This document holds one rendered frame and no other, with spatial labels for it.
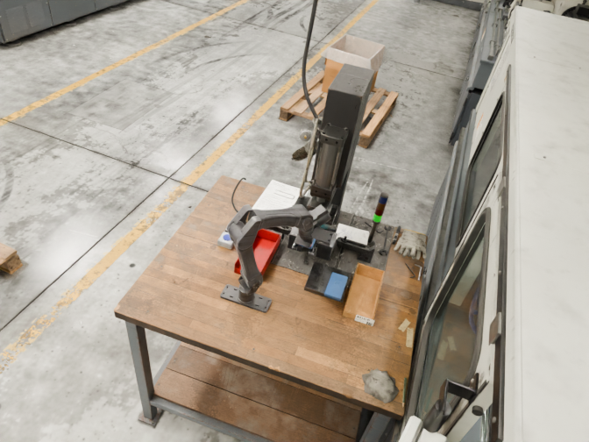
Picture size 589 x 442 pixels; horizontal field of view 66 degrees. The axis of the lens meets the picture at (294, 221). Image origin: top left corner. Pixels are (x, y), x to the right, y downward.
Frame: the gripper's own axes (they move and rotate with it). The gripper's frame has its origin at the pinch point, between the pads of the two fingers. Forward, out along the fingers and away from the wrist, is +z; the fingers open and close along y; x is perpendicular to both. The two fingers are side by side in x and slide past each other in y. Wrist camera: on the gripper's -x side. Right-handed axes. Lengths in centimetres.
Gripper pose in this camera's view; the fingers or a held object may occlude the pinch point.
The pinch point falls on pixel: (306, 239)
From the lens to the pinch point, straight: 189.6
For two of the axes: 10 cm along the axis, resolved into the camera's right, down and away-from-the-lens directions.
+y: 3.5, -8.9, 3.0
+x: -9.4, -3.2, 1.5
